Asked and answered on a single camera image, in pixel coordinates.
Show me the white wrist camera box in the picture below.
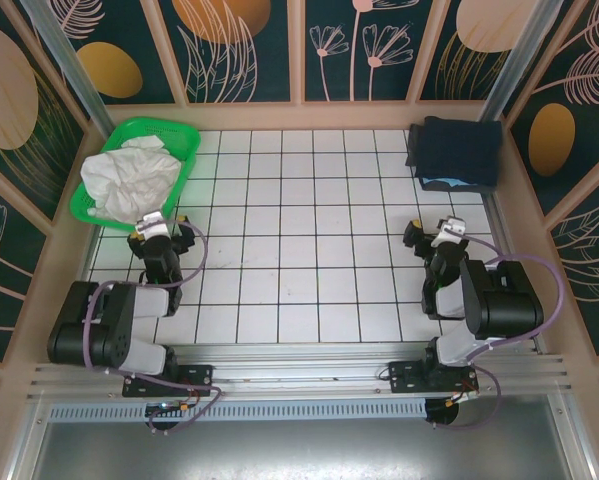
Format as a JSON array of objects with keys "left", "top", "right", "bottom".
[
  {"left": 133, "top": 211, "right": 173, "bottom": 240},
  {"left": 431, "top": 215, "right": 468, "bottom": 246}
]

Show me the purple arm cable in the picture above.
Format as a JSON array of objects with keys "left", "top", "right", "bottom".
[
  {"left": 81, "top": 222, "right": 224, "bottom": 435},
  {"left": 428, "top": 229, "right": 566, "bottom": 430}
]

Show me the white t-shirt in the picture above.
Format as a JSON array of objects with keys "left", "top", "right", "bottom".
[{"left": 80, "top": 134, "right": 183, "bottom": 226}]

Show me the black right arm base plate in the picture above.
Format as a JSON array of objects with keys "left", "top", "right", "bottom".
[{"left": 387, "top": 360, "right": 480, "bottom": 396}]

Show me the grey metal sheet panel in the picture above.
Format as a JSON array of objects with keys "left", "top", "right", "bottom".
[{"left": 8, "top": 394, "right": 599, "bottom": 480}]

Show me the slotted grey cable duct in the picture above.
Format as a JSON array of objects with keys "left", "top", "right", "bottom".
[{"left": 48, "top": 399, "right": 428, "bottom": 422}]

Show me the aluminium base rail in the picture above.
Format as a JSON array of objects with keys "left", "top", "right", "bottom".
[{"left": 26, "top": 342, "right": 573, "bottom": 401}]

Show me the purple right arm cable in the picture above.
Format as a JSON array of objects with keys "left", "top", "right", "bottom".
[{"left": 428, "top": 229, "right": 566, "bottom": 430}]

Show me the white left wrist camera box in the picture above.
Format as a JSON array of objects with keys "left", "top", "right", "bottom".
[{"left": 133, "top": 211, "right": 173, "bottom": 240}]

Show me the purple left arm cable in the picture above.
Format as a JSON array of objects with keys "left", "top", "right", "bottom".
[{"left": 81, "top": 222, "right": 224, "bottom": 435}]

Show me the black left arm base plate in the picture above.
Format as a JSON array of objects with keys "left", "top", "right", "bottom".
[{"left": 122, "top": 364, "right": 215, "bottom": 399}]

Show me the green plastic basket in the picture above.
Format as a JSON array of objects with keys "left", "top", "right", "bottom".
[{"left": 68, "top": 116, "right": 202, "bottom": 232}]

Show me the grey folded t-shirt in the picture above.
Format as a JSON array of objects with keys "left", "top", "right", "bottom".
[{"left": 404, "top": 123, "right": 483, "bottom": 194}]

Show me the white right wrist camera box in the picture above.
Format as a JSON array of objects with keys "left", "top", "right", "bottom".
[{"left": 431, "top": 215, "right": 468, "bottom": 246}]

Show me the navy blue t-shirt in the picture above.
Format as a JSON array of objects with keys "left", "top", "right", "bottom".
[{"left": 406, "top": 115, "right": 504, "bottom": 194}]

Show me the aluminium frame post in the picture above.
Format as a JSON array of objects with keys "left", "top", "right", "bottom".
[
  {"left": 471, "top": 0, "right": 555, "bottom": 146},
  {"left": 21, "top": 0, "right": 126, "bottom": 154}
]

